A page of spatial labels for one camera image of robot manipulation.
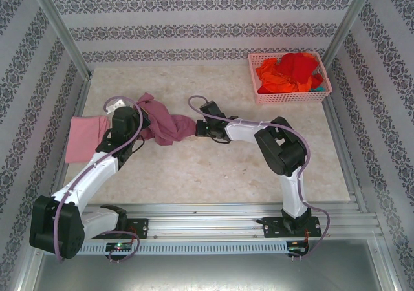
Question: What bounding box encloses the grey metal shelf panel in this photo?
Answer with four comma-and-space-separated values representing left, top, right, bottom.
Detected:
19, 239, 399, 291

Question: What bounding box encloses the red t-shirt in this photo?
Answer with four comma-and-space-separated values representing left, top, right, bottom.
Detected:
278, 53, 324, 88

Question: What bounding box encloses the left aluminium corner post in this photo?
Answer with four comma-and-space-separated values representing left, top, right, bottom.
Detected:
27, 0, 93, 80

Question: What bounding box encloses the mauve t-shirt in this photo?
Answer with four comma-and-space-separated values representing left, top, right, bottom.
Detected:
137, 92, 197, 147

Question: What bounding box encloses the aluminium corner post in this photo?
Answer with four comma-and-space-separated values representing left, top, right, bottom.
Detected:
27, 0, 93, 80
321, 0, 379, 67

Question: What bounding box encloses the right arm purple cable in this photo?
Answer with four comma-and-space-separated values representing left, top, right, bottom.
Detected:
187, 95, 331, 261

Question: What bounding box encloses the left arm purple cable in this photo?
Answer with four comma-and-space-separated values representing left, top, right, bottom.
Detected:
53, 95, 145, 264

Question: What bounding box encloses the pink plastic basket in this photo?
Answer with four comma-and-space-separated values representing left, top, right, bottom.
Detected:
248, 51, 334, 105

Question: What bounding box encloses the left white camera bracket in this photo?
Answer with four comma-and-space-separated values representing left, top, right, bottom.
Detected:
107, 98, 128, 113

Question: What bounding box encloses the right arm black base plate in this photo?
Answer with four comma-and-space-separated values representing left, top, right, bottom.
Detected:
256, 216, 325, 239

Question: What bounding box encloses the folded light pink t-shirt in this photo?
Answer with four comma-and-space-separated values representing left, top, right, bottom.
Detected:
64, 116, 111, 164

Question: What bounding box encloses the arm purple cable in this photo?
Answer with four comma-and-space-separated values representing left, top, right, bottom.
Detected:
53, 95, 145, 264
187, 95, 331, 261

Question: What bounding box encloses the aluminium mounting rail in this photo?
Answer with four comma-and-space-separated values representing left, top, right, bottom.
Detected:
32, 202, 383, 241

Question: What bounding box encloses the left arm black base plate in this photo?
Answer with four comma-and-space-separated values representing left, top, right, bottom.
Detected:
124, 218, 150, 240

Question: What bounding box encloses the right aluminium corner post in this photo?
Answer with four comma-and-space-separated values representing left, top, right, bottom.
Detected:
321, 0, 379, 67

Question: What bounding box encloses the slotted grey cable duct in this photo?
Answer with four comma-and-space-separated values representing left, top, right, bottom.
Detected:
43, 241, 289, 255

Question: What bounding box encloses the red and orange clothes pile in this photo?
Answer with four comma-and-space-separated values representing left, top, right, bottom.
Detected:
256, 58, 314, 94

